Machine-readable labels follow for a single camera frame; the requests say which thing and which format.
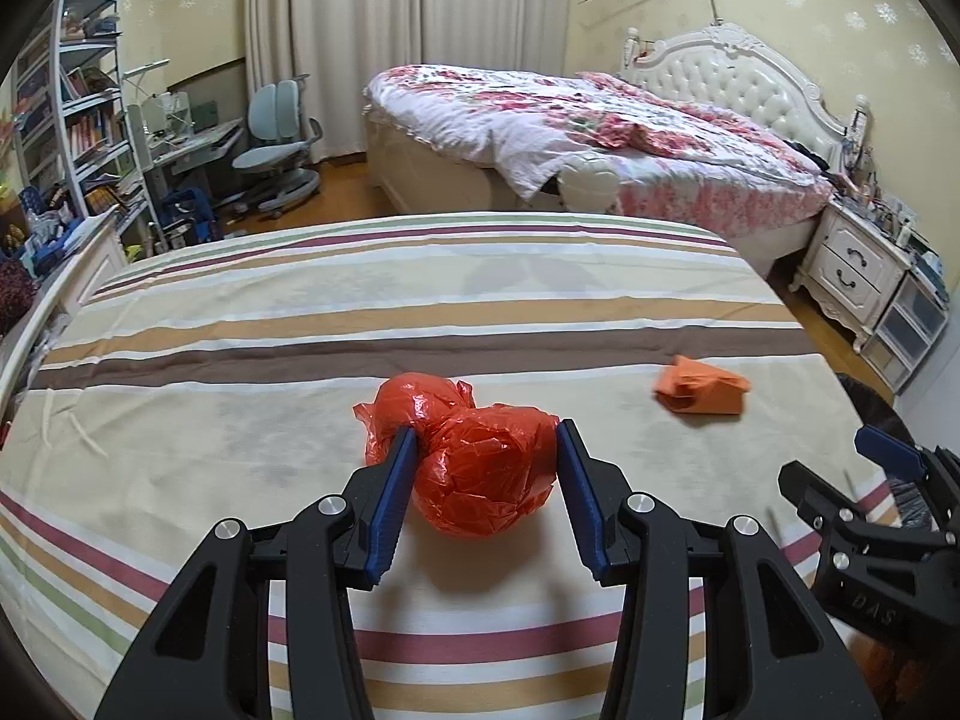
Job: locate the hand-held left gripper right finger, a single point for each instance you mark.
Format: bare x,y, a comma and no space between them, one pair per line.
581,495

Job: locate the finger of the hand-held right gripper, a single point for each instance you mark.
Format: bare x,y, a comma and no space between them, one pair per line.
892,454
817,499

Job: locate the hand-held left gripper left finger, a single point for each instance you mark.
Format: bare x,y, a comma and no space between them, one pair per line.
390,495

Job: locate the orange plastic bag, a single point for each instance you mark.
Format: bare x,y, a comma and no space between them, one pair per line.
480,472

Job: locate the clear plastic drawer unit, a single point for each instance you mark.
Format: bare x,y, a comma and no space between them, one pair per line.
907,322

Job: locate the orange paper box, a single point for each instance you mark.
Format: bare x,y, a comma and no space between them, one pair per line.
697,386

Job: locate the white carved nightstand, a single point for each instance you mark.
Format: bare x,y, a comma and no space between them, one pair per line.
847,262

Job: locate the striped sheet bed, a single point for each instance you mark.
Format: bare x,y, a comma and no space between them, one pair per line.
450,300

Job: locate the clutter of small bottles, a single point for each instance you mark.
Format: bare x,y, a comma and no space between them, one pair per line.
885,202

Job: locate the floral duvet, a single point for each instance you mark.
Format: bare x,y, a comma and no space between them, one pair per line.
675,142

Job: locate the white tufted headboard bed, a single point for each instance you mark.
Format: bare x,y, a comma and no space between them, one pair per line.
750,82

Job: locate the grey study desk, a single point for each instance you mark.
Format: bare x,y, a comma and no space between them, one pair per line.
195,142

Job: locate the light blue desk chair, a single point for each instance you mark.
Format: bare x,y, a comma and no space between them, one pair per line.
274,105

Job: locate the white bookshelf with books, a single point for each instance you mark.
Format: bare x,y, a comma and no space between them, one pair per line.
97,127

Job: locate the cream curtains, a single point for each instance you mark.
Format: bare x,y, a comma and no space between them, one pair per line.
360,15

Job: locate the white desk lamp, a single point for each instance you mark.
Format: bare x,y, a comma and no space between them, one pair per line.
146,69

